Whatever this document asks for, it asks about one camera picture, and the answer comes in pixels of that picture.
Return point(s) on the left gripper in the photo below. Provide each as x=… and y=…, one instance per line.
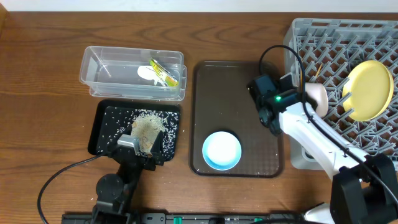
x=137, y=158

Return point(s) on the pile of rice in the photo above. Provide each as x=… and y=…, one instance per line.
x=146, y=128

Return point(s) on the pink bowl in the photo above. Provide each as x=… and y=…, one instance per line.
x=317, y=92

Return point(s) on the blue bowl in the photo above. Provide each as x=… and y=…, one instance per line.
x=222, y=150

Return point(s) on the wooden chopstick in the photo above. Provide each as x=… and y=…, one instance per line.
x=301, y=75
x=318, y=71

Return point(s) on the green yellow snack wrapper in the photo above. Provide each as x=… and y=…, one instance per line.
x=163, y=74

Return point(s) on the yellow plate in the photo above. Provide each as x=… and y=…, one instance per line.
x=369, y=90

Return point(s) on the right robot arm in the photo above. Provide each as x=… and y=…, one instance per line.
x=364, y=187

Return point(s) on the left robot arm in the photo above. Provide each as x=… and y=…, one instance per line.
x=115, y=191

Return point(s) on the black waste tray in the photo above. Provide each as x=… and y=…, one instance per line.
x=115, y=117

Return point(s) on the grey dishwasher rack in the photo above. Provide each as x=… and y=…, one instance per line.
x=340, y=45

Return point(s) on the brown serving tray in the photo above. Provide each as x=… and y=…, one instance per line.
x=221, y=102

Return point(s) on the crumpled white tissue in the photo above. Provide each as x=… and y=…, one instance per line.
x=148, y=73

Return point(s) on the clear plastic bin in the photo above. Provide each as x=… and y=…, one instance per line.
x=111, y=72

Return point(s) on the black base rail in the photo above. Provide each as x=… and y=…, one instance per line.
x=161, y=218

